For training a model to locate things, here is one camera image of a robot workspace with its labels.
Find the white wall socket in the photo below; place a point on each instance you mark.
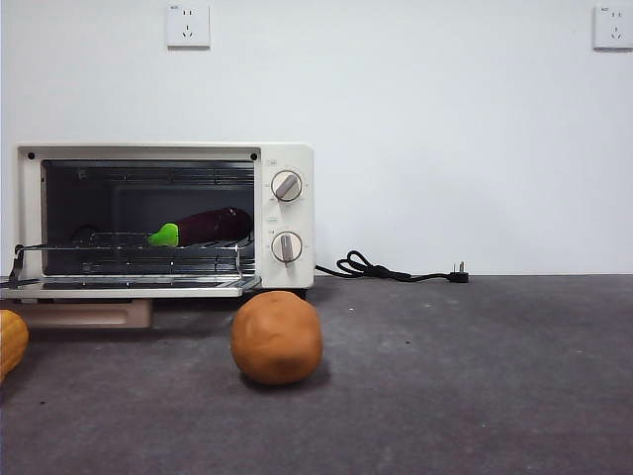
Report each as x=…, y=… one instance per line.
x=188, y=27
x=613, y=29

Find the white Toshiba toaster oven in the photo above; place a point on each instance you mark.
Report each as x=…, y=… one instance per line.
x=292, y=218

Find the yellow corn cob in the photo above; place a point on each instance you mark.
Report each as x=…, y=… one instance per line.
x=10, y=346

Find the purple eggplant with green stem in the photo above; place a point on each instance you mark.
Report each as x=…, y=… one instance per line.
x=212, y=225

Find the brown potato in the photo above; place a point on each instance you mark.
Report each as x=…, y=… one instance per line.
x=277, y=339

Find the beige oven knob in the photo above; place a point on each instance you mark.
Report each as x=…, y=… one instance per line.
x=287, y=186
x=286, y=247

